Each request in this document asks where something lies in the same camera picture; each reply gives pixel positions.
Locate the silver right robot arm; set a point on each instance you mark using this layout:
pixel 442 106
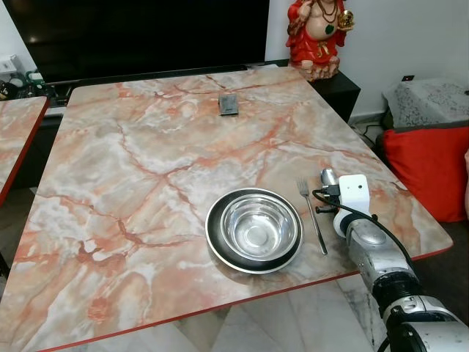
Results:
pixel 385 268

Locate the white power adapter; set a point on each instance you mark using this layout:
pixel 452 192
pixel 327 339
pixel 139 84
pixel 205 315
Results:
pixel 9 64

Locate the round dark steel plate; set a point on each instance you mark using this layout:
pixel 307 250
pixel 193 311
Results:
pixel 217 246

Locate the black flat television screen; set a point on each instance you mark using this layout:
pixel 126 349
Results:
pixel 146 33

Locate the red laughing Buddha statue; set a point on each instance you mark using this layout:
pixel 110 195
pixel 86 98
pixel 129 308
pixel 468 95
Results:
pixel 316 40

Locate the round steel bowl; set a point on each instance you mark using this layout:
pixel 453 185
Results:
pixel 259 227

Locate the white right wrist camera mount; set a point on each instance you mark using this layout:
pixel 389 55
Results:
pixel 355 192

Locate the small dark grey rectangular coaster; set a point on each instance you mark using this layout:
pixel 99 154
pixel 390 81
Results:
pixel 229 105

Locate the marble side table red edge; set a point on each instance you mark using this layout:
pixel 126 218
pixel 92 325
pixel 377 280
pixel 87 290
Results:
pixel 16 132

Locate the grey lace cloth cover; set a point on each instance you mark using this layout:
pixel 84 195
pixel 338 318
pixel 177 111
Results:
pixel 429 103

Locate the silver steel fork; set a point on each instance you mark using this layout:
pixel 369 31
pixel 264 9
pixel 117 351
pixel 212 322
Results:
pixel 314 220

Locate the red cushion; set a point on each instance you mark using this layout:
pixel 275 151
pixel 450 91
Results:
pixel 429 169

